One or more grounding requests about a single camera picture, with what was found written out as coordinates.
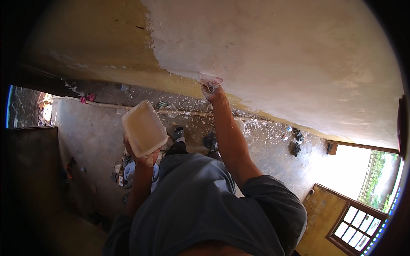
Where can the dark wooden cabinet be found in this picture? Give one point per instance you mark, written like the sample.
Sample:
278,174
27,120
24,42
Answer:
32,166

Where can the person's legs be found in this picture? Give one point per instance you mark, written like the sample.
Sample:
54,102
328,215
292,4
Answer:
178,147

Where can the heap of litter and cloths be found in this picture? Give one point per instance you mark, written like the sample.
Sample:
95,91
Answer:
126,172

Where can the plaster-covered putty knife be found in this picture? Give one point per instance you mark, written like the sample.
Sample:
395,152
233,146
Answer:
210,79

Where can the person's left hand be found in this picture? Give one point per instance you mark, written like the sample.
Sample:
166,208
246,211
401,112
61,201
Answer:
140,160

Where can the person's right hand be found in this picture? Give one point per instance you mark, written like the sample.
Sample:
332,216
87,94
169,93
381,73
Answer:
215,94

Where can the white plastic tub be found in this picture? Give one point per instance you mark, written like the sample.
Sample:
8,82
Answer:
144,128

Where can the pink cloth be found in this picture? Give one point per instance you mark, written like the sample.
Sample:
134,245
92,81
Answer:
88,98

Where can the person's left fingers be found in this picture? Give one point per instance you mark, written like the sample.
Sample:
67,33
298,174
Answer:
153,159

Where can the white bucket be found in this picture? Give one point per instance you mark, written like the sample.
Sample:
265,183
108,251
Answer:
241,125

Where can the person's body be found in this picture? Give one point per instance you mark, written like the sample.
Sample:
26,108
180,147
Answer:
205,208

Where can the long wooden pole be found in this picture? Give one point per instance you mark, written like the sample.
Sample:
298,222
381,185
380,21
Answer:
179,112

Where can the person's right fingers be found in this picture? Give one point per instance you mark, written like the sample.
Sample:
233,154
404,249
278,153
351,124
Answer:
208,91

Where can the wooden door with window panes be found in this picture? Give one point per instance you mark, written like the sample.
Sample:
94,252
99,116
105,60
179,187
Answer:
326,217

